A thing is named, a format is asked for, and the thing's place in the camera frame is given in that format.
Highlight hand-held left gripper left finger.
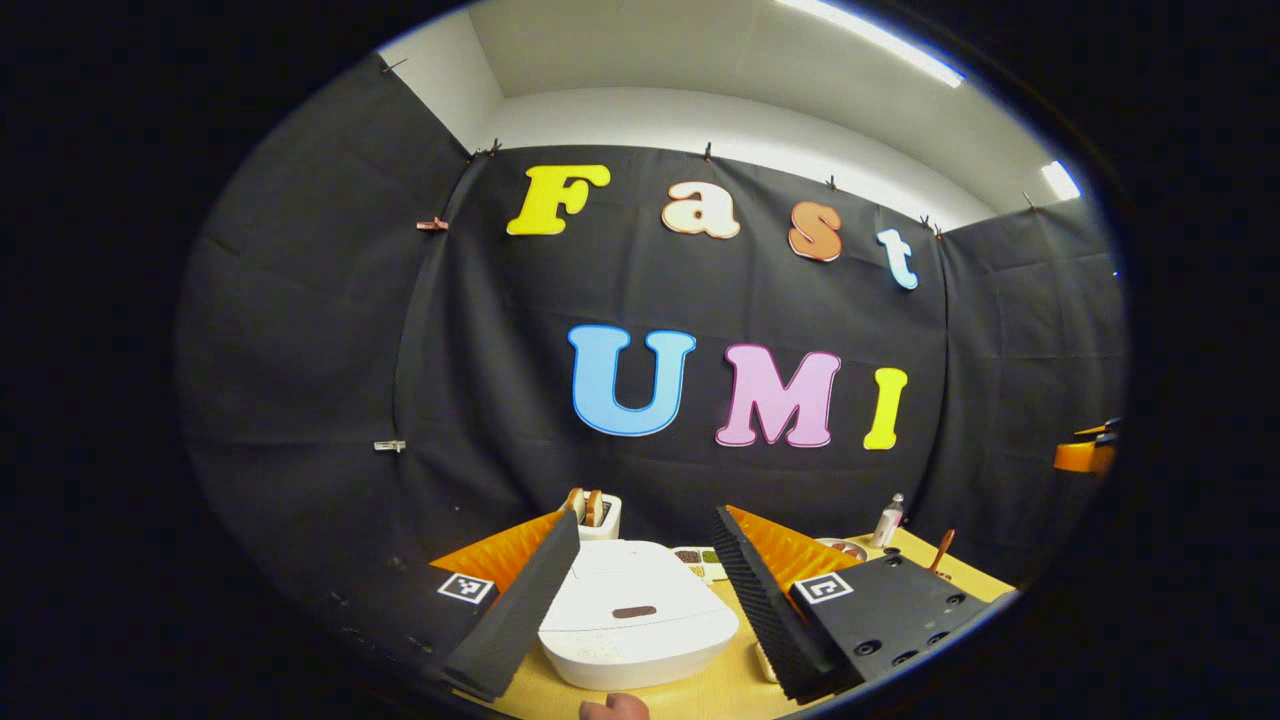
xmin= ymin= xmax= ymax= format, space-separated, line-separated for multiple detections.
xmin=395 ymin=508 xmax=582 ymax=703

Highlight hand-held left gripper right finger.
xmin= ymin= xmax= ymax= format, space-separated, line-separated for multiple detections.
xmin=710 ymin=503 xmax=1019 ymax=703

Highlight white rice cooker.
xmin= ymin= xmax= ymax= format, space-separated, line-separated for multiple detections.
xmin=538 ymin=540 xmax=741 ymax=691

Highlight white divided condiment dish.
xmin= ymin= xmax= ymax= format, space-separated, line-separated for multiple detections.
xmin=670 ymin=545 xmax=729 ymax=584

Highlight white toaster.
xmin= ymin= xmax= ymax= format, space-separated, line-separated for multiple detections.
xmin=562 ymin=488 xmax=623 ymax=542

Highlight small bottle with pink label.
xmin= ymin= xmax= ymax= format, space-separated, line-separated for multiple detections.
xmin=870 ymin=492 xmax=906 ymax=549

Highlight long ceiling light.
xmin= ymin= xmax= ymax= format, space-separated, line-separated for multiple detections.
xmin=775 ymin=0 xmax=967 ymax=89

